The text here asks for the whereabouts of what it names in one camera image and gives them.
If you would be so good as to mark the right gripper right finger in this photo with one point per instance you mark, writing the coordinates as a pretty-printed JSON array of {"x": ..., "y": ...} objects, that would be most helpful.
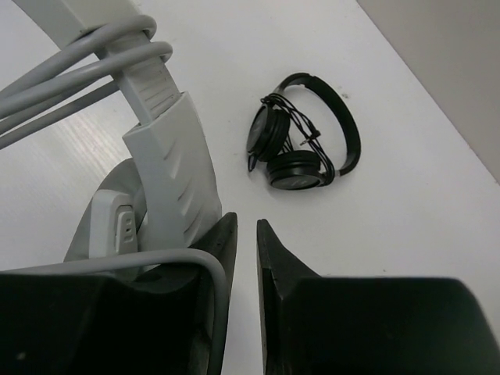
[{"x": 312, "y": 324}]

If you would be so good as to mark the small black headphones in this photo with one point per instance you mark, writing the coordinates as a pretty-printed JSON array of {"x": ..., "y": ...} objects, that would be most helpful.
[{"x": 287, "y": 142}]

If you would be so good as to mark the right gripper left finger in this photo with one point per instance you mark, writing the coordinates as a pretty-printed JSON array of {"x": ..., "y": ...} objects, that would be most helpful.
[{"x": 171, "y": 319}]

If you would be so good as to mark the white gaming headphones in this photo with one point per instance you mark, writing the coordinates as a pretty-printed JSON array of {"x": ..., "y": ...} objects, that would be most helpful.
[{"x": 165, "y": 194}]

